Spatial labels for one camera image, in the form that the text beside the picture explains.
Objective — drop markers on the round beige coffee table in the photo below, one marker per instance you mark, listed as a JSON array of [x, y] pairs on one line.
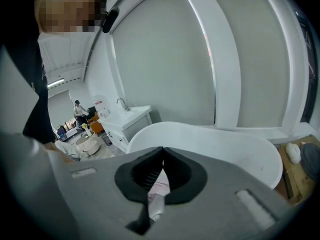
[[87, 145]]

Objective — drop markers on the white vanity cabinet with sink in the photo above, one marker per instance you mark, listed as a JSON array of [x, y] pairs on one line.
[[130, 121]]

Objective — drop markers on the cardboard box with printed side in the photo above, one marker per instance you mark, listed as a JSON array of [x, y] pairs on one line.
[[292, 181]]

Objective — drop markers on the white water dispenser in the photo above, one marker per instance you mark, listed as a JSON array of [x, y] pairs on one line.
[[101, 106]]

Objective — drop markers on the black head-worn camera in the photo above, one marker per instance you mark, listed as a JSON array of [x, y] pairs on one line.
[[110, 20]]

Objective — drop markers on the orange sofa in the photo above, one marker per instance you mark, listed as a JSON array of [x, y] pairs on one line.
[[96, 125]]

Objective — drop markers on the ceiling light bar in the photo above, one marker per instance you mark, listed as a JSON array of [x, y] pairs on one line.
[[56, 82]]

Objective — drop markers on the white vase with flowers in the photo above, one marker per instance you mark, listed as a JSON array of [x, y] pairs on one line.
[[87, 131]]

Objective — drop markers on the black mesh trash bin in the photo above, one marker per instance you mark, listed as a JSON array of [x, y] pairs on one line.
[[107, 140]]

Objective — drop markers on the pink waffle-textured towel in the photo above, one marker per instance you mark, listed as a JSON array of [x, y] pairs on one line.
[[157, 201]]

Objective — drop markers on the white oval bathtub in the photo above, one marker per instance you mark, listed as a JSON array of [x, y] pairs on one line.
[[212, 144]]

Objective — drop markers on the white plush toy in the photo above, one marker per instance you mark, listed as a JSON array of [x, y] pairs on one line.
[[293, 152]]

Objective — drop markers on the grey cushion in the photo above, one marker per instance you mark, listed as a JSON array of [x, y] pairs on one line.
[[311, 161]]

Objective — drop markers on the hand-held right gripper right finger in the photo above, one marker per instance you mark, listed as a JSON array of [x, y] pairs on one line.
[[220, 209]]

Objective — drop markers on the chrome faucet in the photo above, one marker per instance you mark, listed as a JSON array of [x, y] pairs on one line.
[[123, 104]]

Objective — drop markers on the person's head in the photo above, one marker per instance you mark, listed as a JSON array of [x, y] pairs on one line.
[[62, 11]]

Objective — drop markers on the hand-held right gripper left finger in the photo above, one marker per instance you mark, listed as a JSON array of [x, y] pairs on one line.
[[87, 196]]

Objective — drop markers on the person's black shirt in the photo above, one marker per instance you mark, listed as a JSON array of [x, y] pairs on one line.
[[27, 71]]

